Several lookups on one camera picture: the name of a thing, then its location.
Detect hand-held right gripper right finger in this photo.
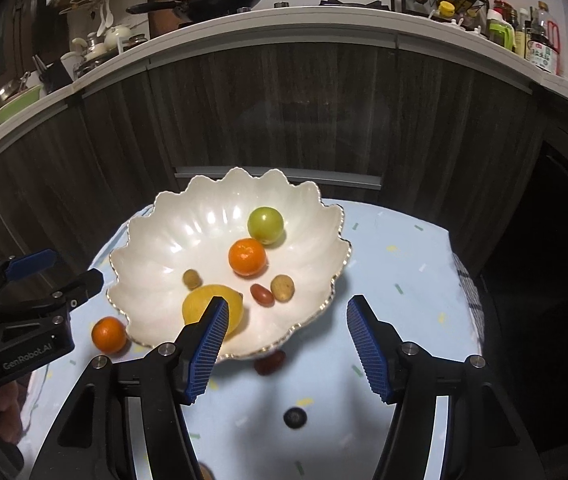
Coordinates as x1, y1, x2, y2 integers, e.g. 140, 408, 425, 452
346, 294, 547, 480

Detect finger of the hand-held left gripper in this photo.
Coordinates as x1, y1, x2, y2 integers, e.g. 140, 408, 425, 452
0, 268, 105, 322
0, 249, 58, 308

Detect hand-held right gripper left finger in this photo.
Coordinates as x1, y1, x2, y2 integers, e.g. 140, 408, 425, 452
29, 296, 231, 480

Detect yellow lemon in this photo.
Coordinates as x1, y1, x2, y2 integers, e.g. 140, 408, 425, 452
182, 284, 245, 338

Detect small orange tangerine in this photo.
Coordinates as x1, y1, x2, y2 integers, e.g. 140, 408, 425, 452
91, 316, 129, 354
228, 238, 267, 277

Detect red date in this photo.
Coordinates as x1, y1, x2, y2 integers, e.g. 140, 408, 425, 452
255, 351, 287, 377
250, 283, 275, 306

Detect white scalloped ceramic bowl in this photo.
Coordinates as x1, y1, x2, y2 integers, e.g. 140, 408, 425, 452
106, 166, 352, 359

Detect green apple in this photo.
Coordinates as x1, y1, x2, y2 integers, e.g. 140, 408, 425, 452
247, 206, 285, 247

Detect light blue patterned cloth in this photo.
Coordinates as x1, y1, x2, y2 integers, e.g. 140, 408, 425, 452
19, 199, 484, 480

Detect dark blueberry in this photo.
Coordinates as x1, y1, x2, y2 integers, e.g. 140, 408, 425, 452
283, 407, 309, 430

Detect green plastic basin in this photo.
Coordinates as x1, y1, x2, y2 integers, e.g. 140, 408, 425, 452
0, 84, 45, 126

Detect steel pan lid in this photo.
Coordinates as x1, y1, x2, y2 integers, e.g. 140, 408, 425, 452
0, 72, 32, 133

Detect black knife holder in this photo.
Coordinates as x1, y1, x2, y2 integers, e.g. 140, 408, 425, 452
34, 55, 72, 93

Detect black built-in dishwasher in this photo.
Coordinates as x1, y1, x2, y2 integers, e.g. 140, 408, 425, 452
478, 140, 568, 461

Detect white teapot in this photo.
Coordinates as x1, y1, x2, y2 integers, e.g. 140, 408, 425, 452
104, 24, 132, 51

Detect dark wood base cabinets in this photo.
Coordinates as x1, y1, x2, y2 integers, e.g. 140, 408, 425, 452
0, 42, 547, 341

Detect white hanging spoons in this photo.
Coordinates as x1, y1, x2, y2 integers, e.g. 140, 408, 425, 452
98, 0, 115, 36

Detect white kitchen countertop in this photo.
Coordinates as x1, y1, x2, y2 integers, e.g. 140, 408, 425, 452
0, 7, 568, 171

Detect green lidded jug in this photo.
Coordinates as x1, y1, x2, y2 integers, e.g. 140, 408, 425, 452
486, 10, 514, 48

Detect dark soy sauce bottle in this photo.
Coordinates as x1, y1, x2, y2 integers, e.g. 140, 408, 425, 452
526, 2, 562, 76

